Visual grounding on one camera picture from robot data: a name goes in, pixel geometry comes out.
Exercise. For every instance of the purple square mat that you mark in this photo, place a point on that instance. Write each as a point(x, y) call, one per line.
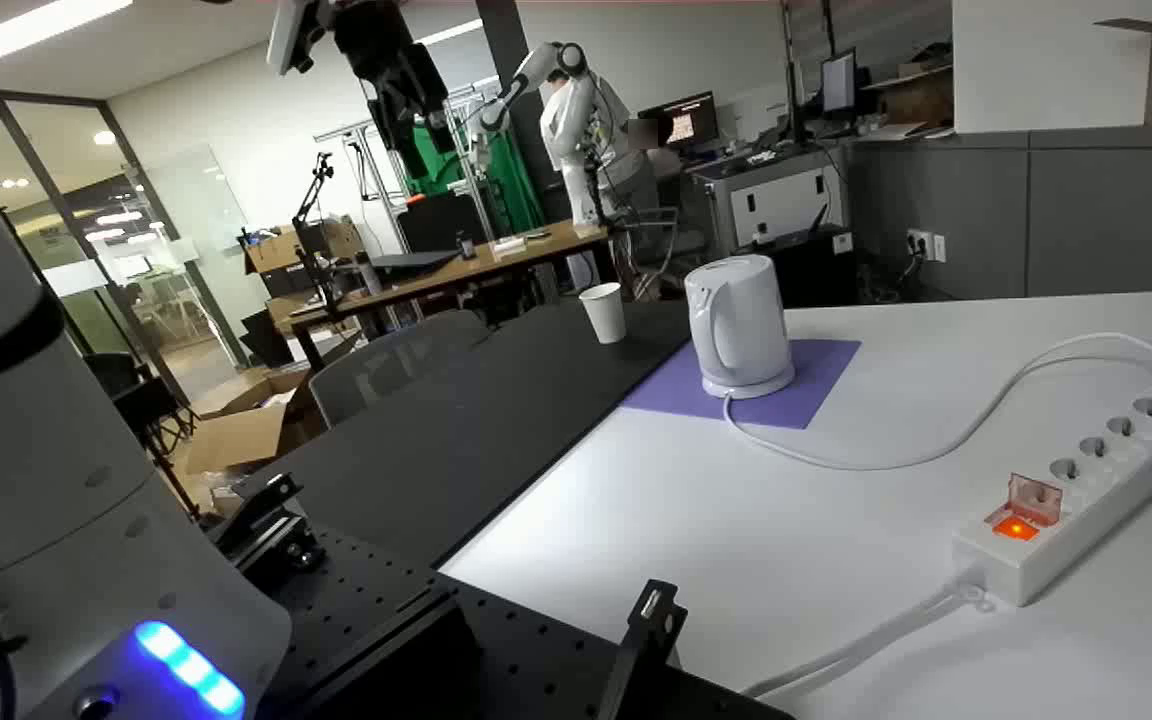
point(817, 372)

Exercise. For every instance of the black perforated breadboard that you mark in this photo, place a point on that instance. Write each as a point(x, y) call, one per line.
point(471, 427)

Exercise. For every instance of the white wall socket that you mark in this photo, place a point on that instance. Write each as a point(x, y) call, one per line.
point(927, 245)

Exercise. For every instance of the black tripod stand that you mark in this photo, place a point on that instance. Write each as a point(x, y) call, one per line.
point(314, 224)

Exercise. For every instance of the grey partition wall panel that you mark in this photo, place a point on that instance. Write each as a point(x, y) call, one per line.
point(1081, 220)

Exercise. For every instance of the rectangular ceiling light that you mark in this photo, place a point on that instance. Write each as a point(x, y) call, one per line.
point(28, 30)

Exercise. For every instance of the grey office chair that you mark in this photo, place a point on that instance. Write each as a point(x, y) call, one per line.
point(381, 366)

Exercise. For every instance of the long wooden desk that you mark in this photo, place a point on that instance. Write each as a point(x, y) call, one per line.
point(471, 268)

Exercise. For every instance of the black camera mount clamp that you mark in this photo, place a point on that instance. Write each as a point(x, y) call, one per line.
point(640, 633)

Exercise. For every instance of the open cardboard box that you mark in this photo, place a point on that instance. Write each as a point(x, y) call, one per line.
point(236, 443)

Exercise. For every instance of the dark computer monitor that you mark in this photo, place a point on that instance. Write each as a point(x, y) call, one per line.
point(840, 82)

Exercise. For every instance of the white power strip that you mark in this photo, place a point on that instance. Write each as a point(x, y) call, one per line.
point(1098, 502)

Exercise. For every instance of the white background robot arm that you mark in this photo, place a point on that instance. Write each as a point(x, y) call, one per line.
point(588, 124)

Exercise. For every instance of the grey white equipment cabinet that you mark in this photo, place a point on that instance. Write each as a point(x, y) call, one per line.
point(777, 201)

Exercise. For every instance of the white electric kettle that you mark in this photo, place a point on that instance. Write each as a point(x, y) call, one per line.
point(739, 322)

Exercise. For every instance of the computer monitor with lit screen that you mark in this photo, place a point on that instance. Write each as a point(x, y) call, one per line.
point(682, 120)

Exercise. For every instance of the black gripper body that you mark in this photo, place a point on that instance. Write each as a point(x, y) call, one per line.
point(381, 45)

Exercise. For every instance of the black base mounting bracket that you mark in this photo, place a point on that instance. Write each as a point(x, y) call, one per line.
point(269, 527)

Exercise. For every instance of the white paper cup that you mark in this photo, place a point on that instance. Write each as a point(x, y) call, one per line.
point(607, 313)

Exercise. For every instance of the green cloth backdrop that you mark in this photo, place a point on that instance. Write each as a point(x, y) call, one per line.
point(514, 180)

